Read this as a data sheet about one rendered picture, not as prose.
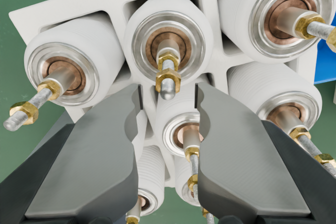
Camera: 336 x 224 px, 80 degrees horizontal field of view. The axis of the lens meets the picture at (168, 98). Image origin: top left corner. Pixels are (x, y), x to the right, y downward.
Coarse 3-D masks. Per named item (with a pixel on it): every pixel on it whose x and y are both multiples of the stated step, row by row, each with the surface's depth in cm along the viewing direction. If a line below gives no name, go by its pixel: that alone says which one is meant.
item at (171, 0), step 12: (156, 0) 19; (168, 0) 19; (180, 0) 19; (144, 12) 19; (192, 12) 19; (132, 24) 20; (204, 24) 20; (204, 36) 20; (132, 60) 21; (204, 60) 21; (180, 84) 23
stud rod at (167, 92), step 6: (168, 60) 17; (162, 66) 16; (168, 66) 16; (168, 78) 14; (162, 84) 13; (168, 84) 13; (174, 84) 13; (162, 90) 13; (168, 90) 13; (174, 90) 13; (162, 96) 13; (168, 96) 13
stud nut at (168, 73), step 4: (168, 68) 14; (160, 72) 14; (164, 72) 14; (168, 72) 13; (172, 72) 14; (176, 72) 14; (156, 76) 14; (160, 76) 13; (164, 76) 13; (168, 76) 13; (172, 76) 13; (176, 76) 13; (180, 76) 14; (156, 80) 14; (160, 80) 14; (176, 80) 14; (180, 80) 14; (156, 84) 14; (176, 84) 14; (156, 88) 14; (176, 88) 14; (176, 92) 14
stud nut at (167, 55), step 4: (168, 52) 17; (160, 56) 17; (164, 56) 17; (168, 56) 17; (172, 56) 17; (176, 56) 17; (160, 60) 17; (172, 60) 17; (176, 60) 17; (160, 64) 17; (176, 64) 17; (160, 68) 17; (176, 68) 17
